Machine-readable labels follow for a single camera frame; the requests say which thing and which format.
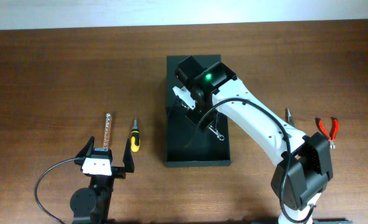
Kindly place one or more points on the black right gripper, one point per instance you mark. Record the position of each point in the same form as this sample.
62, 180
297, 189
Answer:
205, 122

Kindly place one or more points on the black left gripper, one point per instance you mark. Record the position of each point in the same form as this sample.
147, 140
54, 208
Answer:
120, 172

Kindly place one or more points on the silver ratchet wrench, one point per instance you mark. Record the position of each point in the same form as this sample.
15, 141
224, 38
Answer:
219, 136

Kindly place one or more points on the orange black long-nose pliers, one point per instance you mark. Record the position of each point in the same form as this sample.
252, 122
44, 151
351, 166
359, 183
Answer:
289, 117

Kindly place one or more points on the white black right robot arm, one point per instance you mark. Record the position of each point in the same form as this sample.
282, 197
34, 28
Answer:
303, 165

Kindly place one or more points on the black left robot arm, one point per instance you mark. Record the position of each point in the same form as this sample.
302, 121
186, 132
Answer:
91, 204

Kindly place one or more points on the yellow black stubby screwdriver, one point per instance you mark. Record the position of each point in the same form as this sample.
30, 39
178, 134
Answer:
135, 138

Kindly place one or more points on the black open gift box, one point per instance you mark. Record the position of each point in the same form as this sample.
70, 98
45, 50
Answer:
186, 147

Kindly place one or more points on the orange socket bit rail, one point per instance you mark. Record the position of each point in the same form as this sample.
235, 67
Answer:
106, 138

